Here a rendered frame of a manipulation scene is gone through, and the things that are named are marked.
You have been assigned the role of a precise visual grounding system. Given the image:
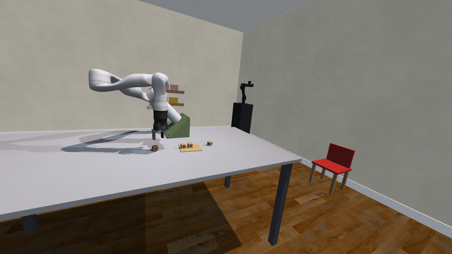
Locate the tan flat mat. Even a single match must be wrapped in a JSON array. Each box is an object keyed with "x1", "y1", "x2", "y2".
[{"x1": 179, "y1": 143, "x2": 202, "y2": 152}]

